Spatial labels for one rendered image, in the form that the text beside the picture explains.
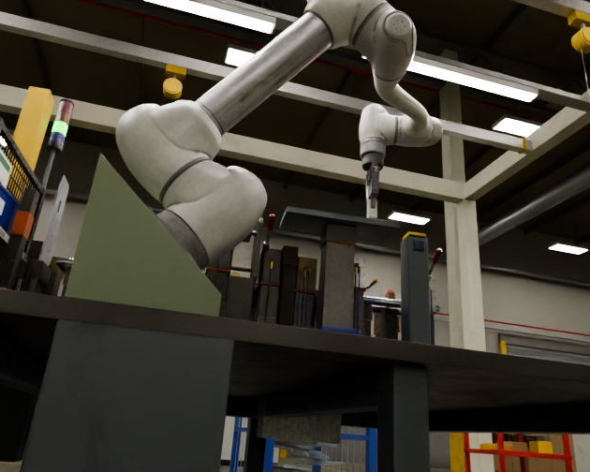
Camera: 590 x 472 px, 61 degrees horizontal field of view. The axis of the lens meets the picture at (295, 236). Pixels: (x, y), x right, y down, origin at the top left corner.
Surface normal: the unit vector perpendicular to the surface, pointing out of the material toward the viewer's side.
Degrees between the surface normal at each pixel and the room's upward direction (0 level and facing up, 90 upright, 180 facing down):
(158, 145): 100
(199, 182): 86
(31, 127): 90
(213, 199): 83
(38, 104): 90
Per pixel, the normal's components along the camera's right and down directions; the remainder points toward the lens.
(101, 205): 0.31, -0.33
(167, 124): 0.04, -0.33
